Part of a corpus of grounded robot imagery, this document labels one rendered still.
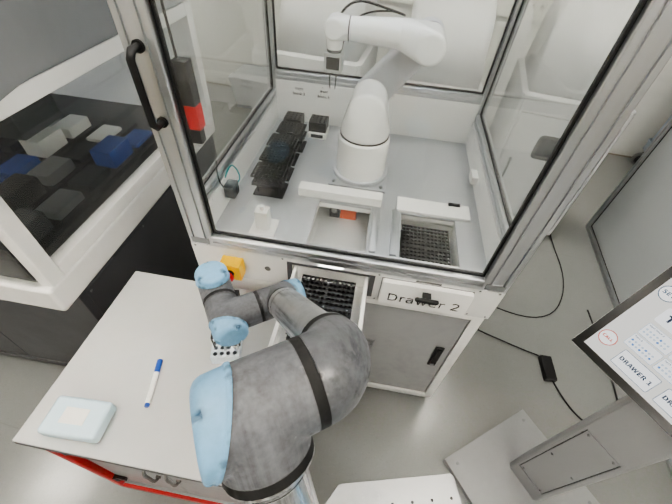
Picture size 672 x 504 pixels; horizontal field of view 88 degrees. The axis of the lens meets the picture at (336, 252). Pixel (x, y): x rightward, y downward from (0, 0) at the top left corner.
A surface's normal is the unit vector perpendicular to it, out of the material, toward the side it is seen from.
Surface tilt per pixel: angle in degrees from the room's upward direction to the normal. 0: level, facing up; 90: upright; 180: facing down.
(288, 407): 37
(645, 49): 90
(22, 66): 90
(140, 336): 0
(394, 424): 0
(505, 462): 0
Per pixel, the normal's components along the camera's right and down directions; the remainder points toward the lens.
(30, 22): 0.98, 0.16
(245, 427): 0.32, -0.14
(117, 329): 0.06, -0.68
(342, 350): 0.43, -0.69
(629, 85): -0.16, 0.72
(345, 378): 0.60, -0.25
